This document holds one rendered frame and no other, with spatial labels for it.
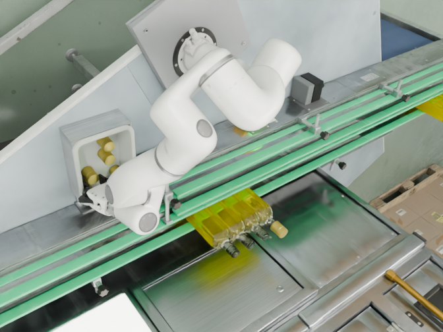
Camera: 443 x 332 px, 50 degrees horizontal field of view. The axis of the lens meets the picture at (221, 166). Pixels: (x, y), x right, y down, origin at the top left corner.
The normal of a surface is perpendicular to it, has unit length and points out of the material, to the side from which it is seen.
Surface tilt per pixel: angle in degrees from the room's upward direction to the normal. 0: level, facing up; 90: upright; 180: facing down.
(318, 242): 91
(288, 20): 0
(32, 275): 90
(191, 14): 3
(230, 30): 3
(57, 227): 90
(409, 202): 90
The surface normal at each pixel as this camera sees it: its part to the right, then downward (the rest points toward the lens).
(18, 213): 0.61, 0.53
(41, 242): 0.07, -0.77
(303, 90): -0.79, 0.35
